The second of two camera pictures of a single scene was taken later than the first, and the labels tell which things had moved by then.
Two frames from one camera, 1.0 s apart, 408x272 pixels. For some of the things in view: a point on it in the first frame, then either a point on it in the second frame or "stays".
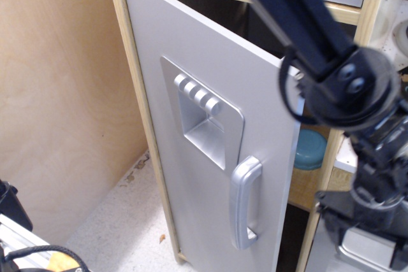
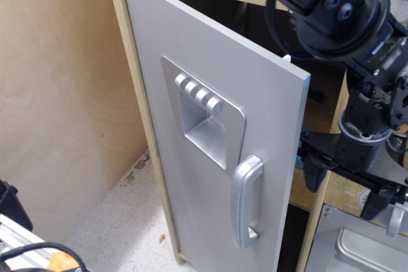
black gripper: x=341 y=210 → x=361 y=152
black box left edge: x=11 y=206 stays
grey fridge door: x=224 y=108 stays
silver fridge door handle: x=244 y=170 stays
